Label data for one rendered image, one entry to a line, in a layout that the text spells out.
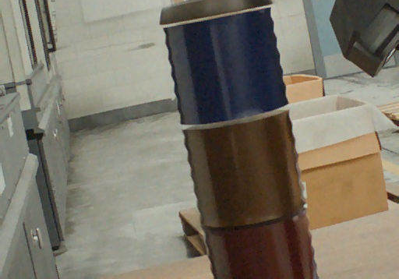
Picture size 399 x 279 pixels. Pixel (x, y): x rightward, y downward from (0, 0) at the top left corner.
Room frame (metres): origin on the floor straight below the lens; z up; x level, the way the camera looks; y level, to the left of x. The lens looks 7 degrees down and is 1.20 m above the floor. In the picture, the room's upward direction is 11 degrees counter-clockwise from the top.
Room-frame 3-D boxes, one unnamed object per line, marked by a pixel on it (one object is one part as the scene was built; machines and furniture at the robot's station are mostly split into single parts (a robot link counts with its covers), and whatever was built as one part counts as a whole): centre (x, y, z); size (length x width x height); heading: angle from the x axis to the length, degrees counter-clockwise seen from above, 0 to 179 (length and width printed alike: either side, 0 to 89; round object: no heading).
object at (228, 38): (0.34, 0.00, 1.17); 0.04 x 0.04 x 0.03
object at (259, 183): (0.34, 0.00, 1.14); 0.04 x 0.04 x 0.03
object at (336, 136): (4.29, -0.24, 0.40); 0.66 x 0.62 x 0.50; 10
